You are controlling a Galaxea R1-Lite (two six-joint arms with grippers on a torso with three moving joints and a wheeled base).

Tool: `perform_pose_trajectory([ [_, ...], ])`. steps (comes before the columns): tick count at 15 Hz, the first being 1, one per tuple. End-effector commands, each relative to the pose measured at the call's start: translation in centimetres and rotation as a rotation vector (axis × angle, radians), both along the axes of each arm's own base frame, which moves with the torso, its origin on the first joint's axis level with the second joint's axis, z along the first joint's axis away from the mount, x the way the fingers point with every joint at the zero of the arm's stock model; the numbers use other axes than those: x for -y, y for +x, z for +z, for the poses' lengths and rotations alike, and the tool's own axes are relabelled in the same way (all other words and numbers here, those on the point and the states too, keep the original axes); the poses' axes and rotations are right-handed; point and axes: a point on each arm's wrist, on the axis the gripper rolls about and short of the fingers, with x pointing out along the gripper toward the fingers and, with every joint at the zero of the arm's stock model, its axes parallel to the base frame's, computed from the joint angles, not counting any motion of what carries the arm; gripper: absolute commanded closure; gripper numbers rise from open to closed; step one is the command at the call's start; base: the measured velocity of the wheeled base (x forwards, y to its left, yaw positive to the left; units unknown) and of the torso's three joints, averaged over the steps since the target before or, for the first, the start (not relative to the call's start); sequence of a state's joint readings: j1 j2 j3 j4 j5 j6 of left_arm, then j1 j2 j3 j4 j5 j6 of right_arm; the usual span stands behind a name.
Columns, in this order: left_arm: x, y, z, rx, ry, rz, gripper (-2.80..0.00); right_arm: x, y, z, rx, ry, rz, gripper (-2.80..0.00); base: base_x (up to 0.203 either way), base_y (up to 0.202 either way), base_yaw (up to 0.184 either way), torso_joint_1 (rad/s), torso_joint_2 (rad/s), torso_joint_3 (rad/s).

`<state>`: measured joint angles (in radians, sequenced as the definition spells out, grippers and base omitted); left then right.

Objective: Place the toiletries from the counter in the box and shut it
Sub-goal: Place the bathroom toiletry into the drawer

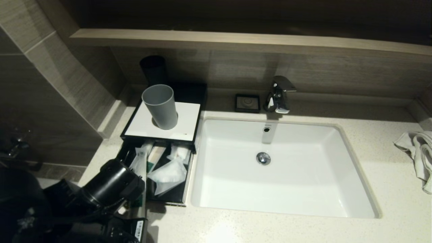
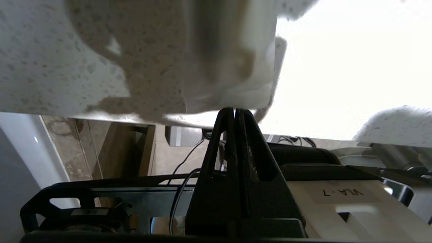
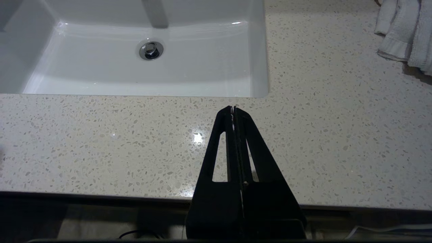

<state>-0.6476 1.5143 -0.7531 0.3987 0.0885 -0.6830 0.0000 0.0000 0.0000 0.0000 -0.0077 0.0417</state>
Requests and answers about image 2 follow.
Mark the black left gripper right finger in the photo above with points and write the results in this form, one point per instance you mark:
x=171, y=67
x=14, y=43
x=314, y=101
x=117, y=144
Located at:
x=270, y=202

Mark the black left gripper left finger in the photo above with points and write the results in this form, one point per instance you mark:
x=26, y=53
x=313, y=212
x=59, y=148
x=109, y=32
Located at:
x=216, y=202

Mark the long packet with green label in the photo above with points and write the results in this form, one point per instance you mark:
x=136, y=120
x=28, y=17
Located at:
x=229, y=60

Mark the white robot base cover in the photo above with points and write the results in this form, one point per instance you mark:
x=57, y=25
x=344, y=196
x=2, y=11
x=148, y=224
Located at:
x=354, y=212

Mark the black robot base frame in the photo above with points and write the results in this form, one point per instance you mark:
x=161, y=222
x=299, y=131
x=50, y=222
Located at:
x=101, y=195

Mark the silver metal bracket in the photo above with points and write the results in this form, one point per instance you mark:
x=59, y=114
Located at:
x=398, y=155

